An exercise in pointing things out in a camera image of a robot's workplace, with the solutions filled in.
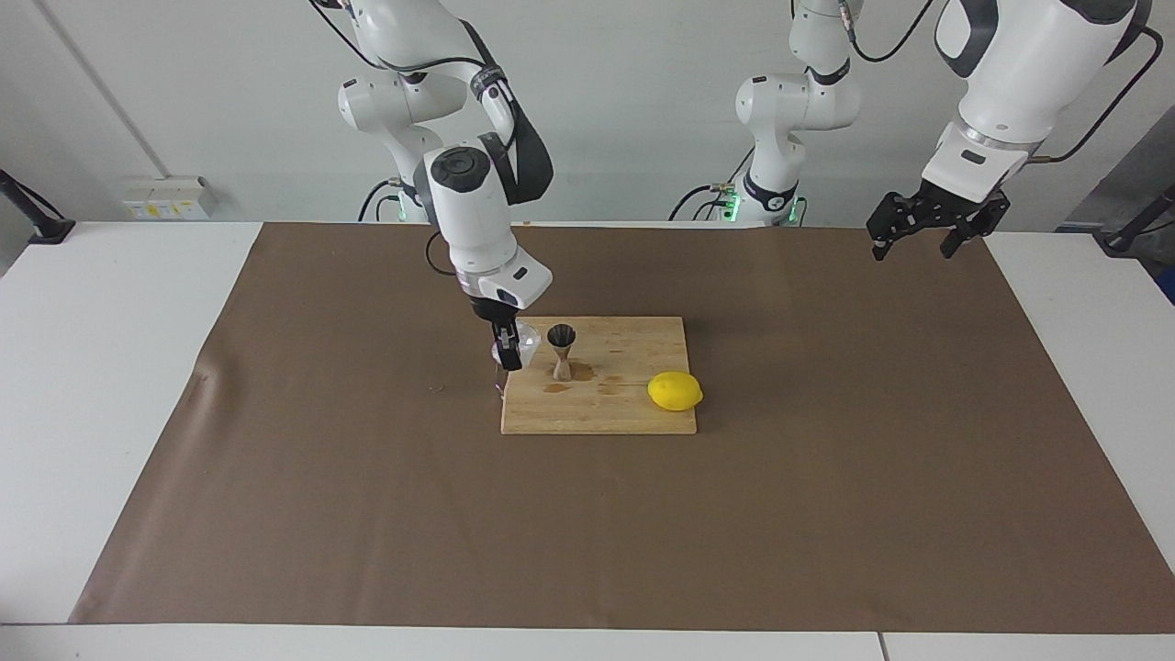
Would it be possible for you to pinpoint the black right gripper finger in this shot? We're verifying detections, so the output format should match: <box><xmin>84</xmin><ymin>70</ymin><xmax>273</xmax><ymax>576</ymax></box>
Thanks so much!
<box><xmin>493</xmin><ymin>317</ymin><xmax>525</xmax><ymax>374</ymax></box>

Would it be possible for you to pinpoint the small clear glass cup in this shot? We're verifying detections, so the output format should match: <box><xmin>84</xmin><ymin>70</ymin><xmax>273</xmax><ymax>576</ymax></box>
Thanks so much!
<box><xmin>490</xmin><ymin>321</ymin><xmax>544</xmax><ymax>368</ymax></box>

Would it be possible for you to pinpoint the steel double jigger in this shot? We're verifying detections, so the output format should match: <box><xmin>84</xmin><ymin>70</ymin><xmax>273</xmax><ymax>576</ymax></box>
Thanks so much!
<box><xmin>547</xmin><ymin>323</ymin><xmax>577</xmax><ymax>383</ymax></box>

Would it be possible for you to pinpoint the wooden cutting board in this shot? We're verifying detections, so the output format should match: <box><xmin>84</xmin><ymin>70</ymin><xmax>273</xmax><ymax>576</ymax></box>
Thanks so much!
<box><xmin>494</xmin><ymin>316</ymin><xmax>698</xmax><ymax>436</ymax></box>

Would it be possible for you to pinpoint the yellow lemon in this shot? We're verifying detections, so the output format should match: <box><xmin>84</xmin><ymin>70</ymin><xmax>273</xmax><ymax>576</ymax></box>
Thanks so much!
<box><xmin>647</xmin><ymin>371</ymin><xmax>705</xmax><ymax>412</ymax></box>

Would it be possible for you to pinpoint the brown table mat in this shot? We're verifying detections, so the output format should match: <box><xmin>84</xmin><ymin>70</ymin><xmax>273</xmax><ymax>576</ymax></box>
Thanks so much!
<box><xmin>69</xmin><ymin>220</ymin><xmax>1175</xmax><ymax>634</ymax></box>

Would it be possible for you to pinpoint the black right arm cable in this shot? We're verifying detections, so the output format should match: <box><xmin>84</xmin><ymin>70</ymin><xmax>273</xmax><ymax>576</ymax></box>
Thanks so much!
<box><xmin>310</xmin><ymin>0</ymin><xmax>487</xmax><ymax>278</ymax></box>

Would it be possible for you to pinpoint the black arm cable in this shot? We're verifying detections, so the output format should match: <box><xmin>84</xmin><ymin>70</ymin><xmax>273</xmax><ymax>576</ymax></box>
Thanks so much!
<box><xmin>1026</xmin><ymin>26</ymin><xmax>1165</xmax><ymax>167</ymax></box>
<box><xmin>310</xmin><ymin>0</ymin><xmax>487</xmax><ymax>278</ymax></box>

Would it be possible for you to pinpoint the black right base cable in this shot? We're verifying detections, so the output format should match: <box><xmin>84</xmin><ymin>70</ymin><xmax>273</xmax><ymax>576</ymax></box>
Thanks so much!
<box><xmin>356</xmin><ymin>177</ymin><xmax>405</xmax><ymax>222</ymax></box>

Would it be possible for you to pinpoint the black base cable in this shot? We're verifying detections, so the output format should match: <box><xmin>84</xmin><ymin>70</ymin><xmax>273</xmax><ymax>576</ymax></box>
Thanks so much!
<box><xmin>356</xmin><ymin>177</ymin><xmax>405</xmax><ymax>222</ymax></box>
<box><xmin>668</xmin><ymin>147</ymin><xmax>755</xmax><ymax>222</ymax></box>

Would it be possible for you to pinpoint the black camera stand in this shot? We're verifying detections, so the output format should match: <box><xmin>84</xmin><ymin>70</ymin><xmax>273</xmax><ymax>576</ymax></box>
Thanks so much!
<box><xmin>0</xmin><ymin>168</ymin><xmax>76</xmax><ymax>245</ymax></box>
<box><xmin>1097</xmin><ymin>184</ymin><xmax>1175</xmax><ymax>258</ymax></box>

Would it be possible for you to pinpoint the black left base cable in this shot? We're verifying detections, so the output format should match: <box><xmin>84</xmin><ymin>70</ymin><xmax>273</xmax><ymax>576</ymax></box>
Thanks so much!
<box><xmin>668</xmin><ymin>147</ymin><xmax>755</xmax><ymax>222</ymax></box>

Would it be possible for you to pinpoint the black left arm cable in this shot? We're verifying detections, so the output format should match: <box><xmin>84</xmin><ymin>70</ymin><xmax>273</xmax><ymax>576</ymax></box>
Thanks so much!
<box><xmin>1026</xmin><ymin>26</ymin><xmax>1165</xmax><ymax>167</ymax></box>

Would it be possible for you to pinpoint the white wall socket box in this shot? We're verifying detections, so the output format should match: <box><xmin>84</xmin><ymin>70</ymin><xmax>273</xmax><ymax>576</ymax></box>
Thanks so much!
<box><xmin>122</xmin><ymin>177</ymin><xmax>218</xmax><ymax>221</ymax></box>

